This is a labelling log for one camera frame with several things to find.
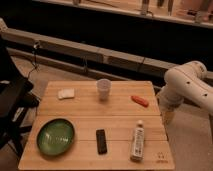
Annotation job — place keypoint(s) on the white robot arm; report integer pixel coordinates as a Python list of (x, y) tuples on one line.
[(185, 82)]

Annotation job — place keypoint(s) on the green ceramic bowl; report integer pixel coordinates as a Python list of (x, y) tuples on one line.
[(55, 137)]

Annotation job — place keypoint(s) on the orange carrot toy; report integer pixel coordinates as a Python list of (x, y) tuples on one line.
[(140, 101)]

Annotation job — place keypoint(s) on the black remote control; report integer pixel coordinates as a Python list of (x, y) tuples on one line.
[(101, 141)]

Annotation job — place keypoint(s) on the white glue bottle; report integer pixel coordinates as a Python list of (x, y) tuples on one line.
[(138, 142)]

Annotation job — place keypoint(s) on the black chair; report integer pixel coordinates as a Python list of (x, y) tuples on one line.
[(15, 100)]

